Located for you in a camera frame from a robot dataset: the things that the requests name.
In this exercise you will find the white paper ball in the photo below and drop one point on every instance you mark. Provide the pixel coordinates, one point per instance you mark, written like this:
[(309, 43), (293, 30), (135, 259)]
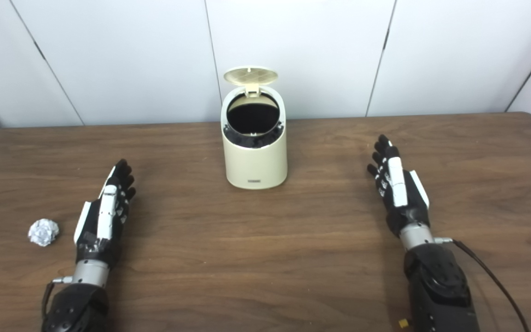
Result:
[(43, 233)]

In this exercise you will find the cream-colored bin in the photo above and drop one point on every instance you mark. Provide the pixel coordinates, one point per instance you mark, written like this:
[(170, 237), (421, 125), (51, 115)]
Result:
[(256, 163)]

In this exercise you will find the cream round bin lid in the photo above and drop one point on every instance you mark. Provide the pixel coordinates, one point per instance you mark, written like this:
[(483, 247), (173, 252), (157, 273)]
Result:
[(250, 75)]

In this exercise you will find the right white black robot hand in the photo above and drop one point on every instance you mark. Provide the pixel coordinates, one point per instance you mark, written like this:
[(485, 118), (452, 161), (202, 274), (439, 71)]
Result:
[(408, 207)]

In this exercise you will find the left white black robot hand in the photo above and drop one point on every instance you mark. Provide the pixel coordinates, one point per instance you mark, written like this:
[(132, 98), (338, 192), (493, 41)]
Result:
[(92, 230)]

